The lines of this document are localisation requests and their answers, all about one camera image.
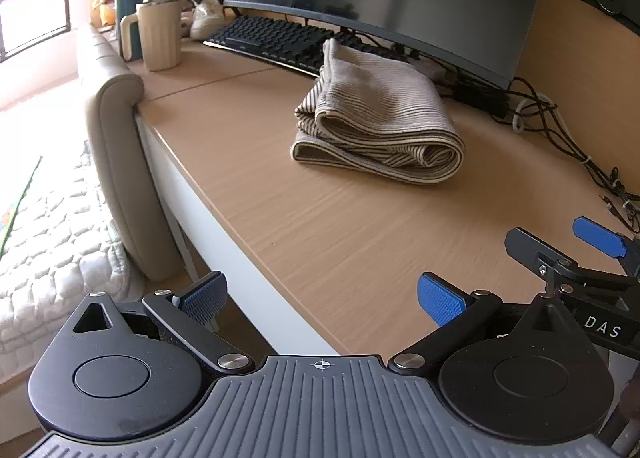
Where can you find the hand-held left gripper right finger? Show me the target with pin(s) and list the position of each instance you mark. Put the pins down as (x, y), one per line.
(440, 300)

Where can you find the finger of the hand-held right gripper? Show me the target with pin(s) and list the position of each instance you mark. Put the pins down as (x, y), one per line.
(525, 243)
(597, 234)

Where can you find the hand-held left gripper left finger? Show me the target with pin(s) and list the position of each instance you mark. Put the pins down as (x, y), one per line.
(205, 300)

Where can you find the striped beige garment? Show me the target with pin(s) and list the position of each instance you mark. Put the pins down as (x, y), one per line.
(380, 107)

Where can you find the white quilted mattress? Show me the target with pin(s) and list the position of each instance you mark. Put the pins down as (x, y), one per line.
(55, 263)

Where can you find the beige padded headboard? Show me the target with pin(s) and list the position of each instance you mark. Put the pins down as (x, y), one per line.
(117, 137)

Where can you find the black keyboard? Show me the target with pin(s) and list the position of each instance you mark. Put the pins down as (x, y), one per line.
(270, 37)

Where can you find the cream ribbed lidded mug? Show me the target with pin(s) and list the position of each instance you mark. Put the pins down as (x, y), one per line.
(159, 32)

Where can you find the white shoe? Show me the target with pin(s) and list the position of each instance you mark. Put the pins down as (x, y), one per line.
(206, 17)

